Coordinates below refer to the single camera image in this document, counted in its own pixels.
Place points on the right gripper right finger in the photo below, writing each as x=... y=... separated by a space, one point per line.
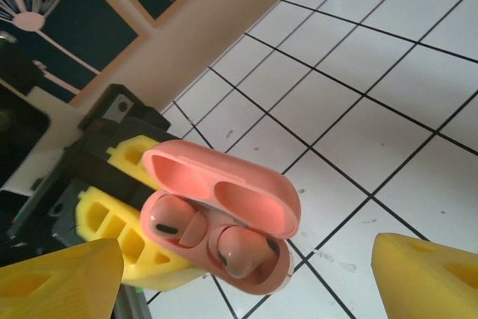
x=418 y=281

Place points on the pink earbud charging case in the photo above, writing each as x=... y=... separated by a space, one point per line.
x=261 y=199

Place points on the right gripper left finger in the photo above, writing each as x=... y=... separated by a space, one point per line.
x=86 y=278

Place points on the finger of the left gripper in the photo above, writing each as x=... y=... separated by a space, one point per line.
x=119 y=149
x=157 y=270

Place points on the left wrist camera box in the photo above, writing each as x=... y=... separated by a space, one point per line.
x=56 y=139

